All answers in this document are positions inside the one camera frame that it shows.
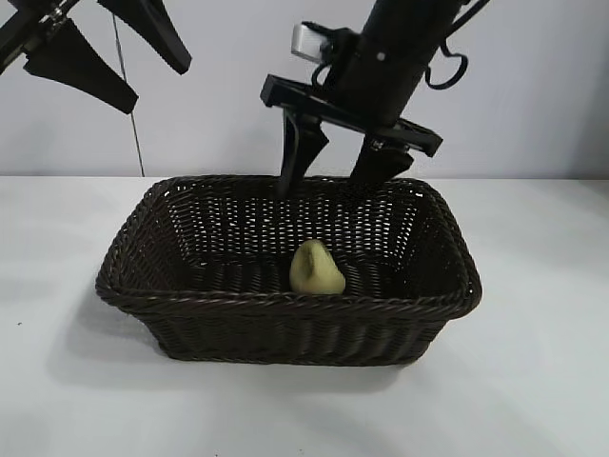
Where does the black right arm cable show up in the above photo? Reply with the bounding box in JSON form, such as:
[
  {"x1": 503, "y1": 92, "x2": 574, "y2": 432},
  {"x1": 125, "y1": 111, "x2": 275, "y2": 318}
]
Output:
[{"x1": 424, "y1": 0, "x2": 477, "y2": 90}]

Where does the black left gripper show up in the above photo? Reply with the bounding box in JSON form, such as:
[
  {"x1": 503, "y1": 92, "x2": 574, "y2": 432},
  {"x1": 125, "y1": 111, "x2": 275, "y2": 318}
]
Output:
[{"x1": 0, "y1": 0, "x2": 193, "y2": 115}]

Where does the pale yellow egg yolk pastry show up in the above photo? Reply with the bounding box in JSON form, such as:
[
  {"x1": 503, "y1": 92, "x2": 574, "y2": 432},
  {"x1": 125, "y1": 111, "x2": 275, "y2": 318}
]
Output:
[{"x1": 289, "y1": 239, "x2": 346, "y2": 294}]

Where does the dark brown woven basket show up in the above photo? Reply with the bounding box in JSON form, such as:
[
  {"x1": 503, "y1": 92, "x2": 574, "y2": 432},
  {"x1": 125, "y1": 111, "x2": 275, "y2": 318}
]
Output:
[{"x1": 96, "y1": 174, "x2": 483, "y2": 368}]

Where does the thin dark backdrop pole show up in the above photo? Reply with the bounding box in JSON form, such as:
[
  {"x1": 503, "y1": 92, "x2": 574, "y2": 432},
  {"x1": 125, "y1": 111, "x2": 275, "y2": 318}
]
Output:
[{"x1": 113, "y1": 12, "x2": 146, "y2": 178}]

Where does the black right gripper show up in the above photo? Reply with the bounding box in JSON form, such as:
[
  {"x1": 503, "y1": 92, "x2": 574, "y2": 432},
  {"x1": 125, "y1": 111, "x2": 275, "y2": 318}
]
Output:
[{"x1": 260, "y1": 28, "x2": 444, "y2": 195}]

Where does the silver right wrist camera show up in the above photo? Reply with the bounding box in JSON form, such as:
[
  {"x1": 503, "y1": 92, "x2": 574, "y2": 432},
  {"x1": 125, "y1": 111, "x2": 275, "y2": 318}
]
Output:
[{"x1": 290, "y1": 19, "x2": 363, "y2": 91}]

